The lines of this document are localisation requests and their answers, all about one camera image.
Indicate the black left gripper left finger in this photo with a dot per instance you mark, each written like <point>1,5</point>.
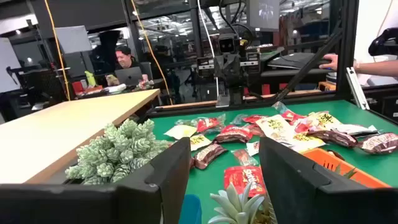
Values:
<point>155,186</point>

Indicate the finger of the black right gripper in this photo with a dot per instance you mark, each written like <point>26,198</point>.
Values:
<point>252,62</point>
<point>205,67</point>

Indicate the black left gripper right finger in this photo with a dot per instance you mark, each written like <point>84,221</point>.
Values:
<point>295,186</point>

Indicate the yellow candy packet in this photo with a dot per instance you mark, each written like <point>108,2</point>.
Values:
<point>306,141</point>
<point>275,127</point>
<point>199,141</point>
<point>180,131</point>
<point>325,119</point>

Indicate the clear small candy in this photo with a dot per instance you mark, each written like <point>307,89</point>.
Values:
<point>185,122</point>
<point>244,157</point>
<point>237,119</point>

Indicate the white candy bar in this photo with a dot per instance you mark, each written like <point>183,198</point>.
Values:
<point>252,148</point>
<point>351,129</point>

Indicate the person's forearm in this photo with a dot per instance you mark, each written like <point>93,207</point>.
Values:
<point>373,68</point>

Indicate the orange slotted plastic basket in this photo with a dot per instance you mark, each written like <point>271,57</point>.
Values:
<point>314,154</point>

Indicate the black keyboard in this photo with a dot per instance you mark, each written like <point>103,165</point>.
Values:
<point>292,60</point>

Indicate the blue plastic tray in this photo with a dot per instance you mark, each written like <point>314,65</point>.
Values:
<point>190,210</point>

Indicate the dark monitor screen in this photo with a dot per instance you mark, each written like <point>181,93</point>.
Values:
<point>264,14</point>

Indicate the round pale green succulent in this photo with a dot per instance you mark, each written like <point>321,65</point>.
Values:
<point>118,149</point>

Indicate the spiky green succulent plant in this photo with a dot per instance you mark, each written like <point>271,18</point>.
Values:
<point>236,205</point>

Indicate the pink flower bunch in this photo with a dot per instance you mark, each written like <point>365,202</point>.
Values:
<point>145,85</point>

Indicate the grey laptop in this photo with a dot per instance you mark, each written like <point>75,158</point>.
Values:
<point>129,76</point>

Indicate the person's hand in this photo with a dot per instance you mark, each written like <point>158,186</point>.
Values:
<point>329,61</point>

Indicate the person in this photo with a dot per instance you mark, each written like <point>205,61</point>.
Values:
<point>126,59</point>
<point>367,18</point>

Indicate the aluminium profile bar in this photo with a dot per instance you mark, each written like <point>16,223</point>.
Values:
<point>357,90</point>

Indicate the light wooden desk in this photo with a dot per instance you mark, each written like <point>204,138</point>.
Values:
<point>62,130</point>

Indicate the yellow-green toy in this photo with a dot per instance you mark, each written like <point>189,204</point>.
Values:
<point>90,79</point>

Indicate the grey tilted panel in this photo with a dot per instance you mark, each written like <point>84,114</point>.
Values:
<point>73,39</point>

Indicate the white board panel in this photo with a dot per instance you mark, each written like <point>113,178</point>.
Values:
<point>7,65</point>

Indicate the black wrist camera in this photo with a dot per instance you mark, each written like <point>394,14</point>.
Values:
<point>228,44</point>

